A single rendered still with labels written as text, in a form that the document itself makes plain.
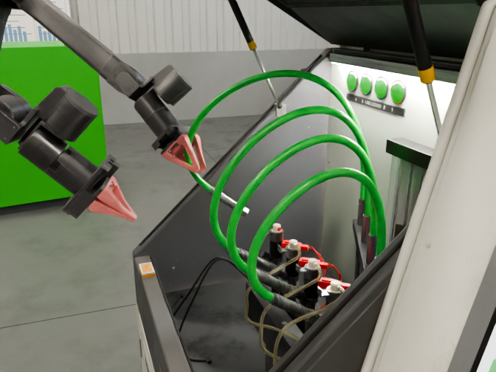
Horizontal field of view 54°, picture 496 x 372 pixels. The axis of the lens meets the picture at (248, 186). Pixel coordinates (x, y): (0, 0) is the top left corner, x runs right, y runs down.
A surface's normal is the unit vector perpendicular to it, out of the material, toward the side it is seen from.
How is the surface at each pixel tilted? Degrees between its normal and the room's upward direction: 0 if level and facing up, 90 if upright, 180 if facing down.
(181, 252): 90
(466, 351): 76
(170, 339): 0
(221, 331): 0
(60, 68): 90
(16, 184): 90
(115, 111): 90
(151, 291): 0
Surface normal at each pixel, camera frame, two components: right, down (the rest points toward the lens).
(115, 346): 0.00, -0.94
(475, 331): -0.91, -0.11
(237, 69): 0.32, 0.32
